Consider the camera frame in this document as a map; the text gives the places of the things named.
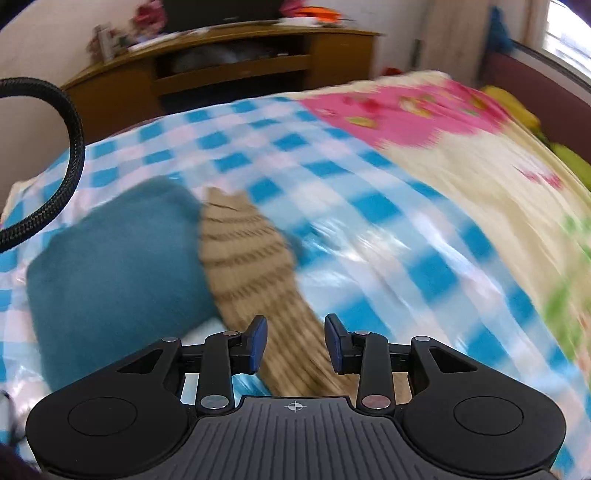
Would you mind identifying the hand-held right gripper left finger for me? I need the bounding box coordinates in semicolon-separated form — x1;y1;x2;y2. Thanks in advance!
117;315;269;415

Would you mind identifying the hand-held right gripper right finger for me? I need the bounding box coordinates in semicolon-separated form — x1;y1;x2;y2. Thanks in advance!
324;314;478;411

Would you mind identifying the beige striped knit sweater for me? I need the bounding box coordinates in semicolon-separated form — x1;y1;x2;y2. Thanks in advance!
196;186;416;398

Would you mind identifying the blue checkered plastic sheet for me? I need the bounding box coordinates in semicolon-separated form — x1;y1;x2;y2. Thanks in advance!
0;95;591;480

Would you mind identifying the teal cloth garment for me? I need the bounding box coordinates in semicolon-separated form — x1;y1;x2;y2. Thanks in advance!
26;178;220;393

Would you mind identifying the floral printed blanket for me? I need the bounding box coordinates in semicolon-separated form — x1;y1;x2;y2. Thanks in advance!
281;69;591;370

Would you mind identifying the wooden cabinet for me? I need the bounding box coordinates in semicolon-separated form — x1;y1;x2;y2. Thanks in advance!
60;25;384;134

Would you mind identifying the beige curtain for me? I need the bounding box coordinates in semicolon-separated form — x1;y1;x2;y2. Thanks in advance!
422;0;490;84

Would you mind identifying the orange toy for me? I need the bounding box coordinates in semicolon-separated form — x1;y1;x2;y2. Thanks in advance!
295;4;345;24

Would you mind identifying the dark television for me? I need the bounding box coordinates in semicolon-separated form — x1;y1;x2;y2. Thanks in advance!
159;0;287;33

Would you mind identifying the pink flower bunch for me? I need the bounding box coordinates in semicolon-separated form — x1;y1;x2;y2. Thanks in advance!
131;0;167;33

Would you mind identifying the blue hanging bag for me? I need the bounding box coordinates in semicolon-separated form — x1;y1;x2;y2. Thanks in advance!
489;7;515;56

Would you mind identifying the window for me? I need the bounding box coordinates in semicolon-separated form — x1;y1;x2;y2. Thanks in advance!
540;0;591;70

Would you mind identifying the black braided cable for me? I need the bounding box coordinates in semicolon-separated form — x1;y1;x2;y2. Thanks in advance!
0;78;86;254

